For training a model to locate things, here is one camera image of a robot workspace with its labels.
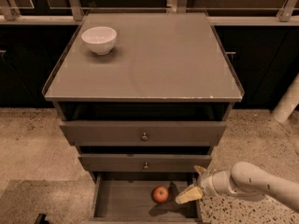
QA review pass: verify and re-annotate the metal railing frame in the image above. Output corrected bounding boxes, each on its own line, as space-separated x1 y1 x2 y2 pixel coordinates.
0 0 299 26

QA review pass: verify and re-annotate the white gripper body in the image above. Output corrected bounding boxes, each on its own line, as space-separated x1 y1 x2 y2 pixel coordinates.
197 169 234 196

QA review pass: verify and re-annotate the white ceramic bowl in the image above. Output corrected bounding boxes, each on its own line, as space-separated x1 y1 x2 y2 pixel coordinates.
81 26 117 55

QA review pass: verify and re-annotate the red apple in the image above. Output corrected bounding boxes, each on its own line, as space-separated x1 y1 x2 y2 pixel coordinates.
151 186 169 203

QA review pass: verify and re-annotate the grey drawer cabinet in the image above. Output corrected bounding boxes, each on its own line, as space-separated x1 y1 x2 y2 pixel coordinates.
41 12 245 224

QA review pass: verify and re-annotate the top drawer brass knob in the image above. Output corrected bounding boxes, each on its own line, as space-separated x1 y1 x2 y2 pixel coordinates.
141 133 149 142

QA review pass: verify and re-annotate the bottom grey drawer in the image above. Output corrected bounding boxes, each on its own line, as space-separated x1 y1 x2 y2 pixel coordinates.
90 173 203 224

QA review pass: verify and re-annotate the middle drawer brass knob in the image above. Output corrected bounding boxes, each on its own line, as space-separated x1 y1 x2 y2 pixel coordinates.
143 162 150 171

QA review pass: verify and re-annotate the top grey drawer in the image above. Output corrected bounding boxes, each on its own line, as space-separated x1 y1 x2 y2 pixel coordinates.
60 120 226 147

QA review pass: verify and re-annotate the drawer brass knob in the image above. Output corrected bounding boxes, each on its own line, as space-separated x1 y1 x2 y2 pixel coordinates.
143 162 150 171
141 133 149 142

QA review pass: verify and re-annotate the small black object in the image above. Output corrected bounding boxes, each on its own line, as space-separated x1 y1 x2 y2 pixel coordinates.
35 213 49 224

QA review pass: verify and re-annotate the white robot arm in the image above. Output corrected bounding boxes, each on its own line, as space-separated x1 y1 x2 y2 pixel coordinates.
175 161 299 213

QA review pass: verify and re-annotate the middle grey drawer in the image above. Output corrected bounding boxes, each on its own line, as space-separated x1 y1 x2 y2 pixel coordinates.
78 154 211 173

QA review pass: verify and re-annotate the grey drawer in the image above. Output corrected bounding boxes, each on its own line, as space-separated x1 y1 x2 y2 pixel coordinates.
78 154 211 173
90 173 203 224
60 120 226 147

